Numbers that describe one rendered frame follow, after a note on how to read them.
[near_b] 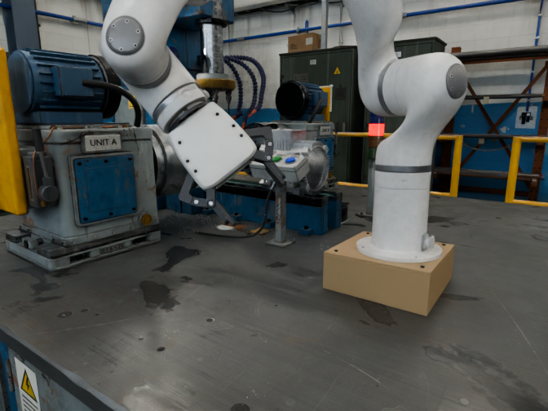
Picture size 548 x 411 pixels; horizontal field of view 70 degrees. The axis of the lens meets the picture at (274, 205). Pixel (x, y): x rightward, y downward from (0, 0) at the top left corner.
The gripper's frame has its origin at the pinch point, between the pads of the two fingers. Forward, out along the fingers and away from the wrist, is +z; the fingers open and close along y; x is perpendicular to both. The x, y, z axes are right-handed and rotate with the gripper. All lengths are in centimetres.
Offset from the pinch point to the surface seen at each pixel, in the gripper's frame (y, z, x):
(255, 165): -11, -11, -60
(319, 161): -33, 0, -83
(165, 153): 8, -33, -69
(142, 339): 30.5, 6.0, -15.9
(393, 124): -192, 13, -347
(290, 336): 9.5, 22.6, -15.0
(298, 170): -18, -1, -52
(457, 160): -164, 65, -243
